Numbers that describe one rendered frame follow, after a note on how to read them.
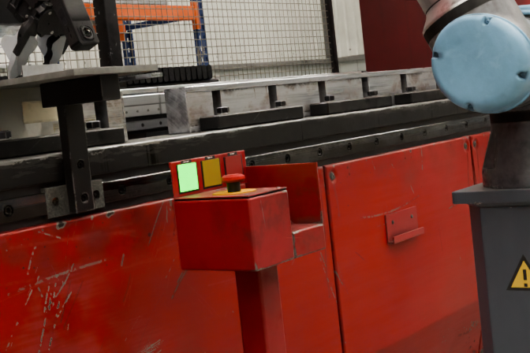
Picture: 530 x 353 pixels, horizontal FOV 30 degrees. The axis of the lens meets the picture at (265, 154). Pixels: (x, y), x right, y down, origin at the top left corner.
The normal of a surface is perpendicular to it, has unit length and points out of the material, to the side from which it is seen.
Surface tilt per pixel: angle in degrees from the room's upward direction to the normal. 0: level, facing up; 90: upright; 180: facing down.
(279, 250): 90
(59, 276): 90
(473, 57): 97
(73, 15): 70
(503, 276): 90
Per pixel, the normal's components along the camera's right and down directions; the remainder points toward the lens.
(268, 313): 0.80, -0.06
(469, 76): -0.47, 0.22
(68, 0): 0.72, -0.39
